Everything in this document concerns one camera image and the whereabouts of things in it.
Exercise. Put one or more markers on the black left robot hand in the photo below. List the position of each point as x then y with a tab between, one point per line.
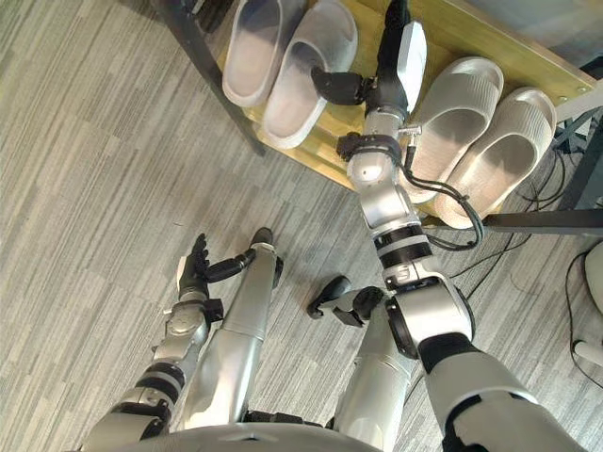
190	270

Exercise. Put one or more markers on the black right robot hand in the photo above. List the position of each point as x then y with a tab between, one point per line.
391	70

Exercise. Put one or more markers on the white slipper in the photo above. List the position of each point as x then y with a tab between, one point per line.
294	108
252	61

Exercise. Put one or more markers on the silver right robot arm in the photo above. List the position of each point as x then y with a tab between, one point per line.
433	315

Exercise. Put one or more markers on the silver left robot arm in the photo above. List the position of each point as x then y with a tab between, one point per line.
181	329

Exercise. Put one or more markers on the silver left robot leg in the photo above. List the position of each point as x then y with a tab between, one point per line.
240	329

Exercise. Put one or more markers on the silver robot leg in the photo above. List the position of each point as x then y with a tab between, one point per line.
240	329
372	376

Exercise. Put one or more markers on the dark left robot foot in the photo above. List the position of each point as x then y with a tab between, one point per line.
263	237

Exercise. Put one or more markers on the dark robot foot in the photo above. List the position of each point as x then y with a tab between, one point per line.
263	237
332	289

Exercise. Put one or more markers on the beige ribbed slipper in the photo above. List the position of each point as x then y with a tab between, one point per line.
499	174
452	127

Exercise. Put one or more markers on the dark right robot foot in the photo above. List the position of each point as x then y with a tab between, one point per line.
332	289

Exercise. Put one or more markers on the silver robot torso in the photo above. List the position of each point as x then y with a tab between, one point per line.
264	438

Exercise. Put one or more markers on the silver right robot leg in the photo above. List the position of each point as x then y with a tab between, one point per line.
372	376

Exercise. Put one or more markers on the white appliance base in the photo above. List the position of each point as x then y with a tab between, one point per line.
594	278

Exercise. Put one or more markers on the white round floor part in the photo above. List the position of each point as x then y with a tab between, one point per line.
589	352

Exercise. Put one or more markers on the wooden shoe rack black frame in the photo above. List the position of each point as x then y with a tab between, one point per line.
471	28

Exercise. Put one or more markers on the black metal table frame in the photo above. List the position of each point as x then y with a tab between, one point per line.
581	155

